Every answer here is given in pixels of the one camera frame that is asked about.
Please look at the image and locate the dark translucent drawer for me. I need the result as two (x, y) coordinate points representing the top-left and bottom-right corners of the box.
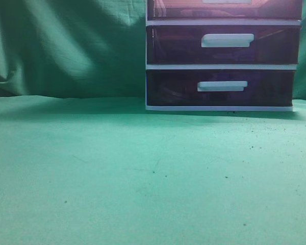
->
(146, 69), (294, 107)
(147, 0), (302, 20)
(146, 26), (300, 65)

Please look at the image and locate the green table cloth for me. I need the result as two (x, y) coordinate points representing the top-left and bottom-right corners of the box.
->
(0, 96), (306, 244)

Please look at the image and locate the green cloth backdrop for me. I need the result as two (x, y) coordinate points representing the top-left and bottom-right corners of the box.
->
(0, 0), (306, 102)

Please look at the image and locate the white plastic drawer cabinet frame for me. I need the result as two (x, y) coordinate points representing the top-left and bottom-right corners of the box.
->
(145, 0), (301, 111)

